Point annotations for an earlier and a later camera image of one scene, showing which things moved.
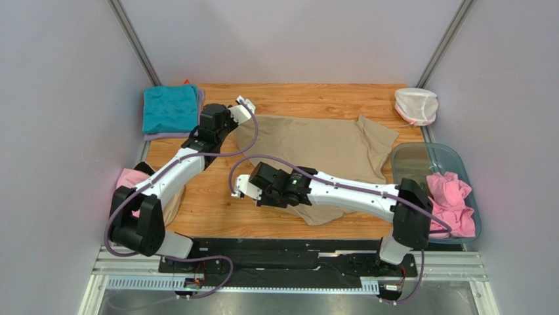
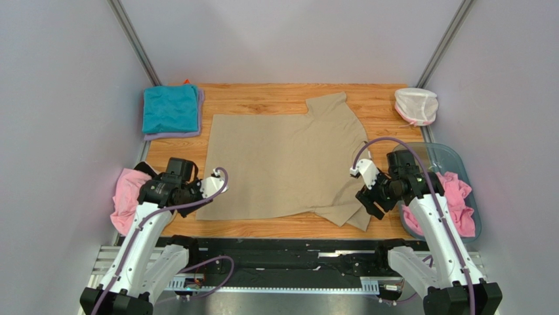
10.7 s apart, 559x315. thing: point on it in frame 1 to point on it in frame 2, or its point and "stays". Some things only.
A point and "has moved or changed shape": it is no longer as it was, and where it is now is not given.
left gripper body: x=229 y=124 to x=192 y=193
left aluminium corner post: x=123 y=19 stays
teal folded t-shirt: x=170 y=108 stays
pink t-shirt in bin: x=449 y=196 stays
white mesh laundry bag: x=416 y=106 stays
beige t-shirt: x=351 y=147 has moved or changed shape
